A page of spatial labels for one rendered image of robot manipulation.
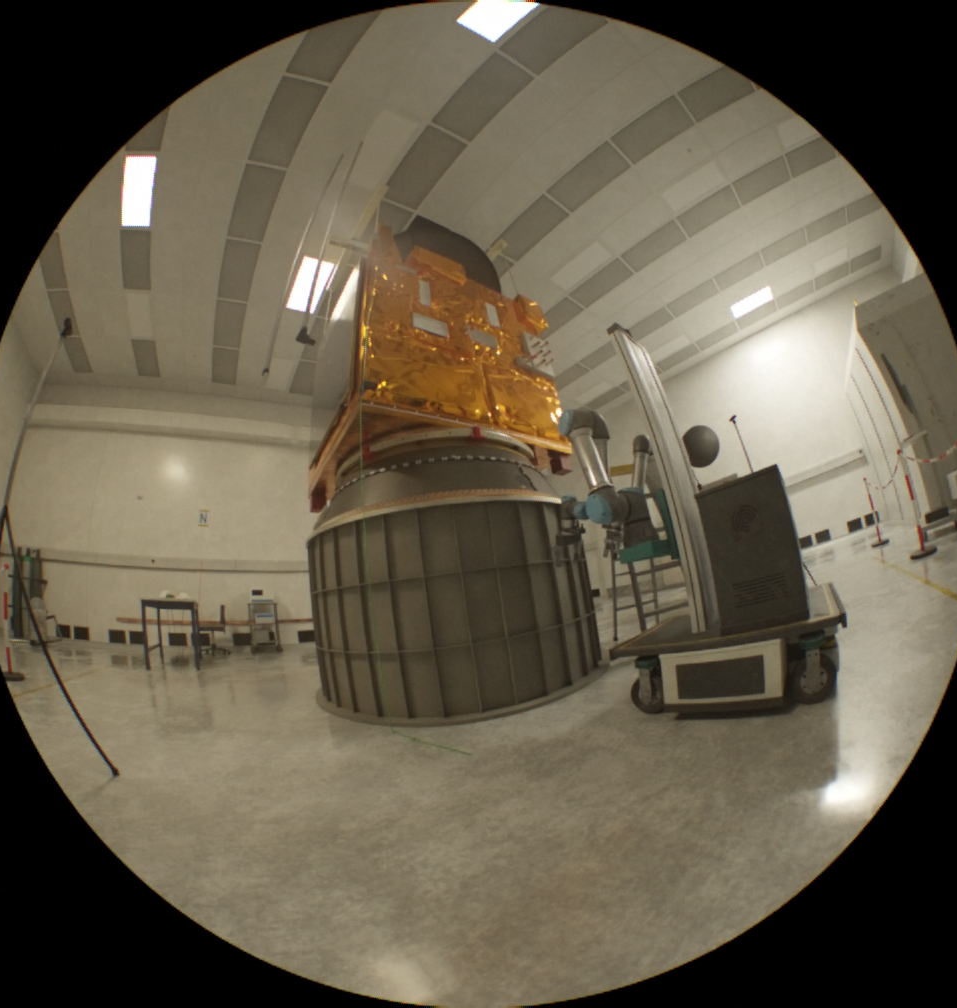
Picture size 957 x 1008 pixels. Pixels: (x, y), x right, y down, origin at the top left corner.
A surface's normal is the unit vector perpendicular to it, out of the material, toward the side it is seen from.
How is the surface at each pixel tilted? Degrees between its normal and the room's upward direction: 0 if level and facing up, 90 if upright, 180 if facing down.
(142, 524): 90
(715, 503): 90
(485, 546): 90
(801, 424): 90
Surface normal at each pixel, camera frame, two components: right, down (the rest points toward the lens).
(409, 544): -0.11, -0.25
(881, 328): -0.79, -0.06
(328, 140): 0.15, 0.95
